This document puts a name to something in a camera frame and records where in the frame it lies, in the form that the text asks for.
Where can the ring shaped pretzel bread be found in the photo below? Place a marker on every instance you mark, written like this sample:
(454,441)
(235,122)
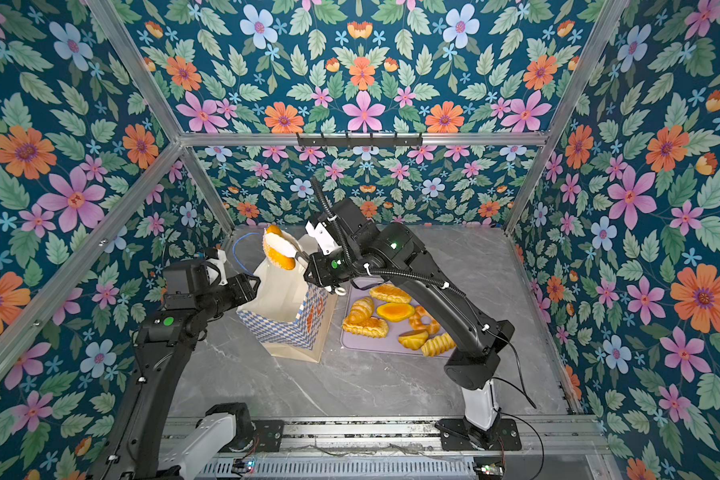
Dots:
(422,320)

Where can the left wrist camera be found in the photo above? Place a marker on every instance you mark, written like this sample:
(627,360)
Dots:
(196,276)

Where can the braided flat pastry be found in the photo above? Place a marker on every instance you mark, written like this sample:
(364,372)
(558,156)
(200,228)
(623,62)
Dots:
(371,327)

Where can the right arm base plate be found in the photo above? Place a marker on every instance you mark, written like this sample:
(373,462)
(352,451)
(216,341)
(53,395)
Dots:
(457,434)

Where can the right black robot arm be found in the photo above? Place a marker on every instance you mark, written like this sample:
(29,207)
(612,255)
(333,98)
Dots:
(399,257)

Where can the lavender plastic tray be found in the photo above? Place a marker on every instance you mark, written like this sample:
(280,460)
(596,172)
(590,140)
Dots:
(389,344)

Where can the round orange bun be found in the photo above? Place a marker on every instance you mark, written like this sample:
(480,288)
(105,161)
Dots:
(278,249)

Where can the checkered paper bag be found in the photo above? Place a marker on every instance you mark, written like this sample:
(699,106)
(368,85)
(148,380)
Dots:
(290,317)

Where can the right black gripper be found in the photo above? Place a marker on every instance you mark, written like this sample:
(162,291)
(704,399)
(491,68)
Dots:
(319,270)

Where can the oval orange glazed bun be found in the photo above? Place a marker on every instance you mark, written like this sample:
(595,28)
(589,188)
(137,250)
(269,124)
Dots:
(395,312)

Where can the small yellow bun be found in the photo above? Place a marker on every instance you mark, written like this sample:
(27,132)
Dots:
(414,339)

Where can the small croissant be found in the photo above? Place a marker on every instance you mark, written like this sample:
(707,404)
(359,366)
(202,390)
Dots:
(361,310)

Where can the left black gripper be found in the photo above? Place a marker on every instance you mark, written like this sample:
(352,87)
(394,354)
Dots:
(242,288)

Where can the ridged long bread roll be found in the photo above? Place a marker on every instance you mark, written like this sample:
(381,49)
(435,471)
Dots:
(438,345)

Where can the black hook rail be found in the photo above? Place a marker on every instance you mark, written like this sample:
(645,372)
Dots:
(347,140)

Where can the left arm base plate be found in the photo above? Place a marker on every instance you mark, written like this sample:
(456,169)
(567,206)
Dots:
(262,436)

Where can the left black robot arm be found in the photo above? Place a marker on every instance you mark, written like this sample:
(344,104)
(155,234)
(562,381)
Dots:
(163,347)

